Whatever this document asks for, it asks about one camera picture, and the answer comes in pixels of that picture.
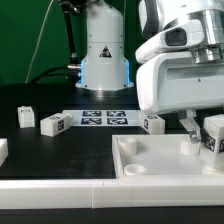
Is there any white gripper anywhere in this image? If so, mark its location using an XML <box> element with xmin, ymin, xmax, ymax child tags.
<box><xmin>136</xmin><ymin>51</ymin><xmax>224</xmax><ymax>144</ymax></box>

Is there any white square tabletop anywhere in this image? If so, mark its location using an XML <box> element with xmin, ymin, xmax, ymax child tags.
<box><xmin>112</xmin><ymin>134</ymin><xmax>224</xmax><ymax>179</ymax></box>

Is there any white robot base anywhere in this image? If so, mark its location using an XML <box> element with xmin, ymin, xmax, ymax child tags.
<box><xmin>76</xmin><ymin>0</ymin><xmax>133</xmax><ymax>91</ymax></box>

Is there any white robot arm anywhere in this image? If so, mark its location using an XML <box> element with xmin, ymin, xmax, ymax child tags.
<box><xmin>135</xmin><ymin>0</ymin><xmax>224</xmax><ymax>143</ymax></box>

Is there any white sheet with AprilTags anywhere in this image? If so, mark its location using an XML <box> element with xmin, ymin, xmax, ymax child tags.
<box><xmin>63</xmin><ymin>110</ymin><xmax>140</xmax><ymax>127</ymax></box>

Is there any white U-shaped obstacle fence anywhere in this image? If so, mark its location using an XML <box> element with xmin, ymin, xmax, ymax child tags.
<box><xmin>0</xmin><ymin>140</ymin><xmax>224</xmax><ymax>209</ymax></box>

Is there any black cable bundle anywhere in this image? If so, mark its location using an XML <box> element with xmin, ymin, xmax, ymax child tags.
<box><xmin>29</xmin><ymin>0</ymin><xmax>88</xmax><ymax>84</ymax></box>

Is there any white thin cable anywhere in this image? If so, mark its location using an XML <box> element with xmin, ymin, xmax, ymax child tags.
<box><xmin>25</xmin><ymin>0</ymin><xmax>55</xmax><ymax>84</ymax></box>

